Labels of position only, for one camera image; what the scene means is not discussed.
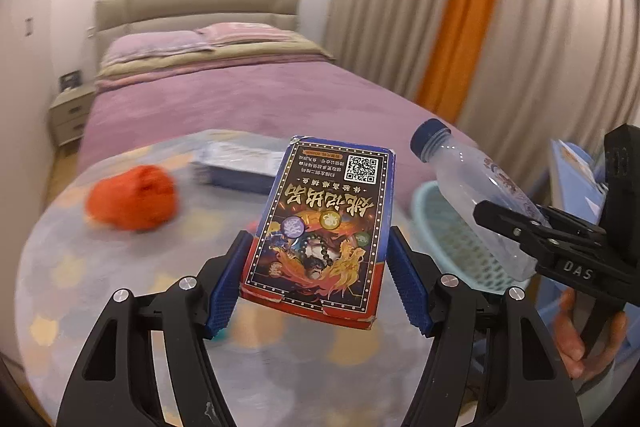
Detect light blue chair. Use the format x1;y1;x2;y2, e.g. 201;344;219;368
520;138;613;323

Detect beige curtain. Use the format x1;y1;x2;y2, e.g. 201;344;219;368
460;0;640;148
325;0;466;108

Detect pink pillow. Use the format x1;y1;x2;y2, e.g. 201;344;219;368
195;23;301;45

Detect clear plastic bottle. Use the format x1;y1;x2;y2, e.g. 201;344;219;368
410;118;553;283

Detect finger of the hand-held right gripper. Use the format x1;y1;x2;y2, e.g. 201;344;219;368
472;201;608;267

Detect bed with beige headboard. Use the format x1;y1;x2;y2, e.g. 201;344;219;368
75;0;481;172

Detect orange plush toy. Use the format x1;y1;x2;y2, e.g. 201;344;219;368
84;166;179;233

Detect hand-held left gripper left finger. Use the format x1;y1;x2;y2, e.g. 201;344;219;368
56;229;256;427

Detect beige nightstand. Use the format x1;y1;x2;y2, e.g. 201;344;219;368
48;82;97;148

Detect printed red card box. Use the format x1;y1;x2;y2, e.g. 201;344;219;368
239;135;398;332

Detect teal plastic basket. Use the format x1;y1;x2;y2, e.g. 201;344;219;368
411;183;538;293

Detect folded beige quilt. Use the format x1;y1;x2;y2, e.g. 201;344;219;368
95;34;336;90

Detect person's right hand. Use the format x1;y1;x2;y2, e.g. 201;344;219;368
554;289;628;380

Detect purple pillow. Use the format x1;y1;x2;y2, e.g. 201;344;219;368
105;31;216;62

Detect purple bed blanket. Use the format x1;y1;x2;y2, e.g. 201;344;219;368
77;57;481;172

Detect orange curtain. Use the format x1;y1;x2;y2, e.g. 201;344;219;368
415;0;518;122

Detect blue and white carton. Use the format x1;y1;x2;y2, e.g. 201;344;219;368
191;141;283;196

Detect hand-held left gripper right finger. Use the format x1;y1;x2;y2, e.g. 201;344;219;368
389;226;586;427

